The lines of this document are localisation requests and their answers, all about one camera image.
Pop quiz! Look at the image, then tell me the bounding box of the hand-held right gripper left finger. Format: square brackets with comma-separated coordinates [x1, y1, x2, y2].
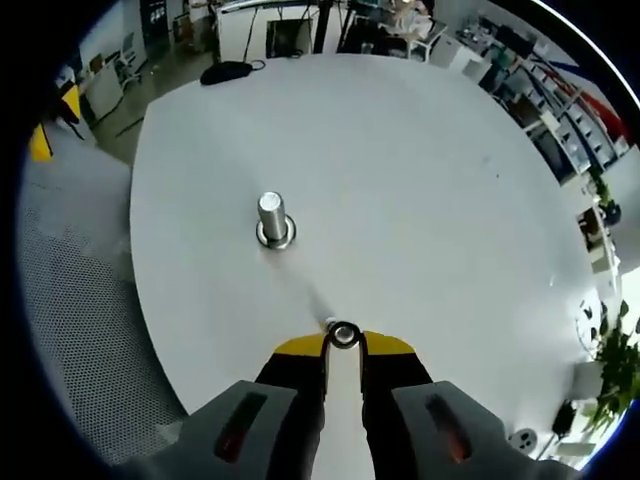
[144, 332, 330, 480]

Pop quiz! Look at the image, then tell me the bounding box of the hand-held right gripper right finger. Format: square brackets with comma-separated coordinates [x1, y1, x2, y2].
[359, 329, 566, 480]

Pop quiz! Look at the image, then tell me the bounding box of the small steel washer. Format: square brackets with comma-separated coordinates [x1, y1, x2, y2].
[329, 319, 361, 350]

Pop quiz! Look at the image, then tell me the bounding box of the large steel washer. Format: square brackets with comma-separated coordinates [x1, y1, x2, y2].
[254, 214, 297, 250]

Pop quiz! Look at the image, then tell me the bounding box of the large steel threaded stud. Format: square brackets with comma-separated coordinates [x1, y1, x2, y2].
[256, 189, 287, 241]

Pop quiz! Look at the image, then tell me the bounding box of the white cabinet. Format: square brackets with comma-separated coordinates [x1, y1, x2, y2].
[84, 62, 126, 121]

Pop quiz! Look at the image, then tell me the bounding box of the white office chair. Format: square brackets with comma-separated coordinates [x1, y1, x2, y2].
[407, 24, 449, 64]
[115, 34, 144, 84]

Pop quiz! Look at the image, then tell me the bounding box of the white handheld controller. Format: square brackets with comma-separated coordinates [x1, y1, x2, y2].
[507, 427, 539, 454]

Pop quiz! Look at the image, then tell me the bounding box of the black pouch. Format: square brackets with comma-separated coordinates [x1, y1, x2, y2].
[199, 59, 266, 86]

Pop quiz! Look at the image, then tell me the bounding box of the grey mesh office chair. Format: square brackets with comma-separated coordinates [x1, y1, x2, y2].
[17, 149, 191, 461]

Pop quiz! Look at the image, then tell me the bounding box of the small black device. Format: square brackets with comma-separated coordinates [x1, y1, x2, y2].
[552, 399, 576, 436]

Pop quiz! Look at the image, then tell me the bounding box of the white standing desk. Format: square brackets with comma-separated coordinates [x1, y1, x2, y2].
[214, 0, 346, 59]

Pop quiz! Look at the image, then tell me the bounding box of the potted green plant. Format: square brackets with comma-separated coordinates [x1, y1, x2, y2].
[579, 299, 640, 436]

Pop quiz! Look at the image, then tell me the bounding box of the small green plant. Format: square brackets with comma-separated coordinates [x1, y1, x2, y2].
[589, 172, 614, 206]

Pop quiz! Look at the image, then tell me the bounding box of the white shelf with bins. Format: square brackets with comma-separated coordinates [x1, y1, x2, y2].
[479, 14, 631, 176]

